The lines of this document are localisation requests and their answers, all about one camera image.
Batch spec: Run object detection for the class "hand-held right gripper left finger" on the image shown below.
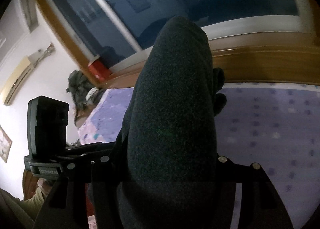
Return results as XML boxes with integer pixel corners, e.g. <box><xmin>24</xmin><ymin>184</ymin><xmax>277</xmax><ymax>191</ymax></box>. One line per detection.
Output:
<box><xmin>34</xmin><ymin>155</ymin><xmax>121</xmax><ymax>229</ymax></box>

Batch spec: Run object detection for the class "person's olive clothing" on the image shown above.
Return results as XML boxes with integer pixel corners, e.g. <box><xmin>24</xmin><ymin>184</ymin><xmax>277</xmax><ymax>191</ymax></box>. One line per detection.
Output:
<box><xmin>0</xmin><ymin>186</ymin><xmax>50</xmax><ymax>229</ymax></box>

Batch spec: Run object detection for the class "dark shaggy bundle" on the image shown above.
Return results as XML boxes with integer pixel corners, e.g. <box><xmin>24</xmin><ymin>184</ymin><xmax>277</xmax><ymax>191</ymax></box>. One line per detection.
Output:
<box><xmin>66</xmin><ymin>70</ymin><xmax>107</xmax><ymax>127</ymax></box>

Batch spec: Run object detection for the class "person's left hand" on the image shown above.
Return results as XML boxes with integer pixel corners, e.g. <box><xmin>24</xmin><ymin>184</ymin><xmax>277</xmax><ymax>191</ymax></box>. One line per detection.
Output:
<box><xmin>36</xmin><ymin>178</ymin><xmax>53</xmax><ymax>196</ymax></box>

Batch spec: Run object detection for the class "red box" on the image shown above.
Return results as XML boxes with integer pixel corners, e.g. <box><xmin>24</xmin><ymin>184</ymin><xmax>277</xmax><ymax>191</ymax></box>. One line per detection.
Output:
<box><xmin>88</xmin><ymin>60</ymin><xmax>112</xmax><ymax>82</ymax></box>

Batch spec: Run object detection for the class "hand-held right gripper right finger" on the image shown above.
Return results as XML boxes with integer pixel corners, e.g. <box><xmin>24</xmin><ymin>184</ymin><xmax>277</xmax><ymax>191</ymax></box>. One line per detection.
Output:
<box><xmin>216</xmin><ymin>155</ymin><xmax>294</xmax><ymax>229</ymax></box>

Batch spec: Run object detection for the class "purple dotted blanket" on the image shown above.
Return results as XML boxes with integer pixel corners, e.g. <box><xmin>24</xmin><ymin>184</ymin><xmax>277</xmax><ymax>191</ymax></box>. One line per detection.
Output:
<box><xmin>77</xmin><ymin>81</ymin><xmax>320</xmax><ymax>229</ymax></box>

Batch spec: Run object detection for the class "beige wall air conditioner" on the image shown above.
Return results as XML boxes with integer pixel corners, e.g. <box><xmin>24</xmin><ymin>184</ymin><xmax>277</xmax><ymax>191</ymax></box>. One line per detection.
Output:
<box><xmin>0</xmin><ymin>55</ymin><xmax>42</xmax><ymax>106</ymax></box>

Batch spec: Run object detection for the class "wooden window frame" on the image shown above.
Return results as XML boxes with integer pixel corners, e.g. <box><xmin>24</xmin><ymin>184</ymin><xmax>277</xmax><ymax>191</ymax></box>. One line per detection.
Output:
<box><xmin>36</xmin><ymin>0</ymin><xmax>320</xmax><ymax>88</ymax></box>

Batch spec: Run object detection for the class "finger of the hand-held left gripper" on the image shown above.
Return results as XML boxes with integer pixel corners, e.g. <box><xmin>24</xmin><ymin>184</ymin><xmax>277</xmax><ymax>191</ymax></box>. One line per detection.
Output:
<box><xmin>65</xmin><ymin>141</ymin><xmax>117</xmax><ymax>156</ymax></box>

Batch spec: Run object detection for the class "framed wall picture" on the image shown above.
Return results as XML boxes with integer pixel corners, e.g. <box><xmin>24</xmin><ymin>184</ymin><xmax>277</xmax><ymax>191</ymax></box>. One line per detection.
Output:
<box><xmin>0</xmin><ymin>125</ymin><xmax>13</xmax><ymax>162</ymax></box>

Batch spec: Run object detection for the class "blue-grey garment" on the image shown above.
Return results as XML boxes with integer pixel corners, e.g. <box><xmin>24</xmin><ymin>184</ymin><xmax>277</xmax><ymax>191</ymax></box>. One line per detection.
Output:
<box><xmin>110</xmin><ymin>15</ymin><xmax>228</xmax><ymax>229</ymax></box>

